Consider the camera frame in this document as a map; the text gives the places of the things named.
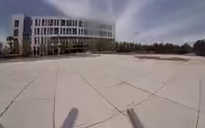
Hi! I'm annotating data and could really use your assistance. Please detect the pale concrete slab plaza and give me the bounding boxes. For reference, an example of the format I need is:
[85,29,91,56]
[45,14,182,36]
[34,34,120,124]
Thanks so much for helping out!
[0,53,205,128]

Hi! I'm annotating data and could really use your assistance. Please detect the white multi-storey glass building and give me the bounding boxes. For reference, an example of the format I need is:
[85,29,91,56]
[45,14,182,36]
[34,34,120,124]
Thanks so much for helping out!
[10,13,117,57]

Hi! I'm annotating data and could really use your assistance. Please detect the robot's own part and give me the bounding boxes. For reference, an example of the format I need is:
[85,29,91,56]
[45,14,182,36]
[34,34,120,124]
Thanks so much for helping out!
[126,107,146,128]
[60,107,80,128]

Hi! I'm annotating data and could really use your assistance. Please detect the row of trees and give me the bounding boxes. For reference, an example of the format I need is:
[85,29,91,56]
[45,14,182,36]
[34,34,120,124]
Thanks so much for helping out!
[115,38,205,57]

